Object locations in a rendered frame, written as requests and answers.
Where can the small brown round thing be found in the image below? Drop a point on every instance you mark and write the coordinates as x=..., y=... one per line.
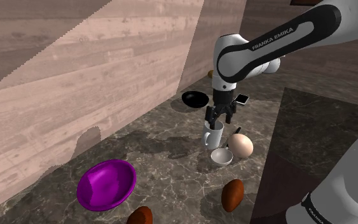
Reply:
x=210, y=74

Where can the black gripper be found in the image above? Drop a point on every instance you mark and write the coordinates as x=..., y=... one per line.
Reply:
x=223, y=98

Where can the black bowl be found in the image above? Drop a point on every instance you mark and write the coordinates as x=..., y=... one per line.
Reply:
x=195, y=99

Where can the dark robot stand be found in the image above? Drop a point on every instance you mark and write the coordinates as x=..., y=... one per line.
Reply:
x=305, y=139

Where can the beige egg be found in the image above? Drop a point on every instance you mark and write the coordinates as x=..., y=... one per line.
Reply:
x=240, y=145

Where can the purple bowl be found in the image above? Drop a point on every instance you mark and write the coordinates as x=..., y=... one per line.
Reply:
x=106, y=186

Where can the white-framed phone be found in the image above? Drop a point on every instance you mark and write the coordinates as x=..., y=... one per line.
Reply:
x=242, y=99

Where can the white mug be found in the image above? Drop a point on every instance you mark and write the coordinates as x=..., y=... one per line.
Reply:
x=213, y=136

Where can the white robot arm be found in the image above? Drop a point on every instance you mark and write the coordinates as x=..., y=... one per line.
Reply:
x=293, y=37

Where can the brown potato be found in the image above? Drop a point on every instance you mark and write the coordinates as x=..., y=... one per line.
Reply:
x=141, y=216
x=232, y=195

